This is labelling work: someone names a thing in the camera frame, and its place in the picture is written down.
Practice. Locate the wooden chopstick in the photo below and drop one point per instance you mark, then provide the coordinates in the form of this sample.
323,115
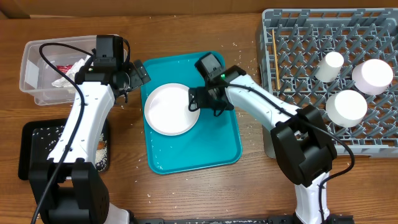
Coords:
277,79

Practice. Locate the teal serving tray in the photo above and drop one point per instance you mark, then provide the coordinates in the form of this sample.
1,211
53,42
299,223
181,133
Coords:
212,141

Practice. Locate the large white plate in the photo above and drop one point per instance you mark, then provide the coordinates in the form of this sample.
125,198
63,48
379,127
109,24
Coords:
166,110

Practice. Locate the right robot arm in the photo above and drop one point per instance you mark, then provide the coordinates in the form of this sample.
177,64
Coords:
300,142

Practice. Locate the red snack wrapper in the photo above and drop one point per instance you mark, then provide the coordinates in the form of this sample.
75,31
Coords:
64,68

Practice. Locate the white rice pile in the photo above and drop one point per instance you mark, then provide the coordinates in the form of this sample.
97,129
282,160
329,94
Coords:
45,139

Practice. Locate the black plastic tray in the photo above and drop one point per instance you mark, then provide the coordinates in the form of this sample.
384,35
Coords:
27,130

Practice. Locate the grey dishwasher rack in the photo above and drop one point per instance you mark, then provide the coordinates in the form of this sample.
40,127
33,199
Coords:
303,37

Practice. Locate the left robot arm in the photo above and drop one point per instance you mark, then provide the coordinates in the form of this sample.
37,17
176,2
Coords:
67,187

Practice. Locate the brown carrot stick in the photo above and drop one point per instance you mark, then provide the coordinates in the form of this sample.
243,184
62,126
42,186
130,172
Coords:
101,145

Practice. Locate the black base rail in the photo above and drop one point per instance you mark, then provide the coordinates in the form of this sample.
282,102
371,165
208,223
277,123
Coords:
281,219

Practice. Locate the small white cup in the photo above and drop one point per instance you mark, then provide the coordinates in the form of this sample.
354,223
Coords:
329,67

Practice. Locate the white bowl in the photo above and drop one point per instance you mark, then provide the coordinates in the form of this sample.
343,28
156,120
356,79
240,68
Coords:
372,77

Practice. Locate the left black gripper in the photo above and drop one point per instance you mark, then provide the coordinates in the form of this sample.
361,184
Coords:
135,79

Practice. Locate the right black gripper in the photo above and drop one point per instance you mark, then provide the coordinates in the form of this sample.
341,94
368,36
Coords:
196,94

